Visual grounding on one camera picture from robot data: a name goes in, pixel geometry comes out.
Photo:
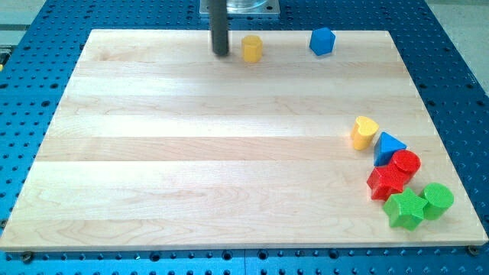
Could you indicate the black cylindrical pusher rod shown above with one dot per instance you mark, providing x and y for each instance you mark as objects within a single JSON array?
[{"x": 218, "y": 25}]

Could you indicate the blue cube block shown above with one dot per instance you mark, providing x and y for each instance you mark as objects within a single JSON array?
[{"x": 322, "y": 41}]

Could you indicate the wooden board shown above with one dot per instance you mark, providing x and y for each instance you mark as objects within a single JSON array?
[{"x": 157, "y": 144}]

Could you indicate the yellow heart block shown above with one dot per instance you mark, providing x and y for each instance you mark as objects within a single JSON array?
[{"x": 363, "y": 132}]

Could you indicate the blue triangle block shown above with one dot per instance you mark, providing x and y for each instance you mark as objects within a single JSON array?
[{"x": 385, "y": 147}]

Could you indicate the red star block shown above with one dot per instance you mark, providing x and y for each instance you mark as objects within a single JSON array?
[{"x": 386, "y": 181}]

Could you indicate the red cylinder block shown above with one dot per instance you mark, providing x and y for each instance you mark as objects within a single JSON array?
[{"x": 404, "y": 164}]

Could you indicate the green star block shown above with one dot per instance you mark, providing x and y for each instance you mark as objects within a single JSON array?
[{"x": 405, "y": 210}]

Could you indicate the green cylinder block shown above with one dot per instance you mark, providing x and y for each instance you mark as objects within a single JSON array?
[{"x": 439, "y": 199}]

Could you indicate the board clamp screw left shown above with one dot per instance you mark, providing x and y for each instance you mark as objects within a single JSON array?
[{"x": 27, "y": 257}]

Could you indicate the board clamp screw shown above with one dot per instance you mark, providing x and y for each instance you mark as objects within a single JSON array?
[
  {"x": 474, "y": 251},
  {"x": 27, "y": 257}
]

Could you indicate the board clamp screw right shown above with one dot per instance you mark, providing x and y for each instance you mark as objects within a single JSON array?
[{"x": 474, "y": 251}]

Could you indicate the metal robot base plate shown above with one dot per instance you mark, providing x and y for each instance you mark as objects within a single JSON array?
[{"x": 253, "y": 8}]

